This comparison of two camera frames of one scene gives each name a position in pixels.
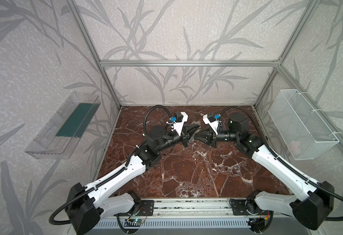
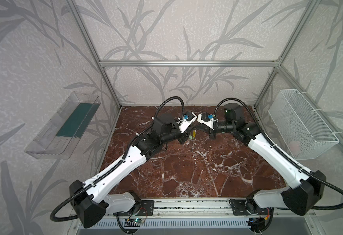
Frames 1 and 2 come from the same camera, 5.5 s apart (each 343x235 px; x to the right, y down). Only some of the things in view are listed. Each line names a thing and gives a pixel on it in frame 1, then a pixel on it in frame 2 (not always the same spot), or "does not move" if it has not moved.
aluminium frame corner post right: x=309 y=9 does not move
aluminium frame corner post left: x=85 y=28 does not move
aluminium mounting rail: x=177 y=208 does not move
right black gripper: x=212 y=137 -> x=211 y=132
